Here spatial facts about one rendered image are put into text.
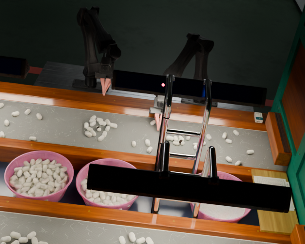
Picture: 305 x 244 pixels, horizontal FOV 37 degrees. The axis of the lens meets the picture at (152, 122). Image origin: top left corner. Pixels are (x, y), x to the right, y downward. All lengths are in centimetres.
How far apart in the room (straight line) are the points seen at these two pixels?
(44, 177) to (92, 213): 29
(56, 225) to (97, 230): 15
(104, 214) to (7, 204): 36
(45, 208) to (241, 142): 96
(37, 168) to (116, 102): 56
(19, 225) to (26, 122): 60
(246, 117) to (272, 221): 67
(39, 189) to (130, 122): 59
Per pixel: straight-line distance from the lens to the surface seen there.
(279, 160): 202
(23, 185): 188
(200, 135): 180
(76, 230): 171
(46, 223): 174
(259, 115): 231
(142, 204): 189
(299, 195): 189
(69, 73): 265
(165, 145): 148
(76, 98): 228
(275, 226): 181
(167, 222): 172
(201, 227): 173
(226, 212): 185
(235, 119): 228
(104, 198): 182
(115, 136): 209
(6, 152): 204
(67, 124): 215
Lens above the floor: 207
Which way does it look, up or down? 37 degrees down
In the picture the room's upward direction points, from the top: 7 degrees clockwise
